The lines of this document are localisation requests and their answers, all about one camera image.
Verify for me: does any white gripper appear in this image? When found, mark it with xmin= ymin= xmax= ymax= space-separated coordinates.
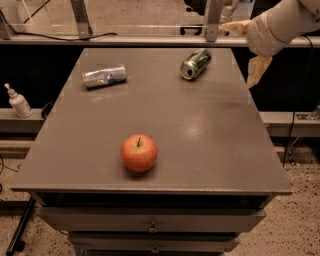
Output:
xmin=219 ymin=11 xmax=289 ymax=88

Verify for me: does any green soda can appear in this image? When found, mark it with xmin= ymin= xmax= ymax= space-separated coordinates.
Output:
xmin=180 ymin=48 xmax=212 ymax=80

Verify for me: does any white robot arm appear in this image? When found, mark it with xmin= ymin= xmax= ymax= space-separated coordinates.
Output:
xmin=219 ymin=0 xmax=320 ymax=88

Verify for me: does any silver blue can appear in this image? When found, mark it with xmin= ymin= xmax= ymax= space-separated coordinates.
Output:
xmin=82 ymin=64 xmax=127 ymax=88

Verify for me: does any grey drawer cabinet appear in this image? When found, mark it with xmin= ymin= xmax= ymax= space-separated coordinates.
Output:
xmin=12 ymin=48 xmax=291 ymax=256

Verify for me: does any red apple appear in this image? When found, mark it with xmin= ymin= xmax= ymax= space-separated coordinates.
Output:
xmin=120 ymin=134 xmax=158 ymax=172

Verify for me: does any white pump bottle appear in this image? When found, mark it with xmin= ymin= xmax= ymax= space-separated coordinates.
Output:
xmin=4 ymin=83 xmax=33 ymax=118

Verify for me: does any black floor stand leg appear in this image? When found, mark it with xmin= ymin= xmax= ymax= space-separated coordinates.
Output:
xmin=5 ymin=198 xmax=36 ymax=256

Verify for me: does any right metal bracket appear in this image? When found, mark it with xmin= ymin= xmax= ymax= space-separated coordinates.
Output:
xmin=205 ymin=0 xmax=223 ymax=42

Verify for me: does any metal bracket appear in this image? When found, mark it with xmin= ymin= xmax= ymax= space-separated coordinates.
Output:
xmin=205 ymin=0 xmax=223 ymax=42
xmin=70 ymin=0 xmax=93 ymax=40

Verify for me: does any left metal bracket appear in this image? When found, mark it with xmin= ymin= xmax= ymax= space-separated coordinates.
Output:
xmin=70 ymin=0 xmax=93 ymax=40

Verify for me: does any black cable on ledge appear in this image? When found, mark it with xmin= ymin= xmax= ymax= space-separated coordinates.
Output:
xmin=0 ymin=8 xmax=118 ymax=42

